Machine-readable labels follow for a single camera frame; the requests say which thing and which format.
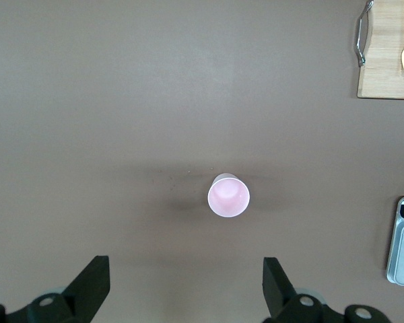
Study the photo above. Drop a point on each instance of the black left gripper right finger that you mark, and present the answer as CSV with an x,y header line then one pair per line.
x,y
279,292

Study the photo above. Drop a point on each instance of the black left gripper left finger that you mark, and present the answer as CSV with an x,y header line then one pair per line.
x,y
87,289

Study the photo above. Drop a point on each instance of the pink plastic cup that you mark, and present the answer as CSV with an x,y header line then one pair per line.
x,y
228,196

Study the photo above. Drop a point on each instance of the brown table cover sheet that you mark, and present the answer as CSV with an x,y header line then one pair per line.
x,y
121,101

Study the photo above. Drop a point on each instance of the bamboo cutting board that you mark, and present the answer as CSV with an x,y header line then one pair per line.
x,y
384,67

